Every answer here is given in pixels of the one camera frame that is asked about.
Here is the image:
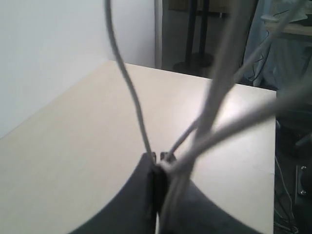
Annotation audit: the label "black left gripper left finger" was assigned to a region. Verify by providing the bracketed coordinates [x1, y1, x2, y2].
[72, 153, 156, 234]

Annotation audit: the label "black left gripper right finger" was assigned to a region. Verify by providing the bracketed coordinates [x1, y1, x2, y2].
[156, 152, 263, 234]

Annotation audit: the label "white wired earphones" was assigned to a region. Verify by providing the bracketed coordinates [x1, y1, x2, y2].
[104, 0, 312, 234]

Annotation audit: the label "black pedestal stand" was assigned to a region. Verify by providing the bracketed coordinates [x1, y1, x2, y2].
[173, 0, 214, 73]

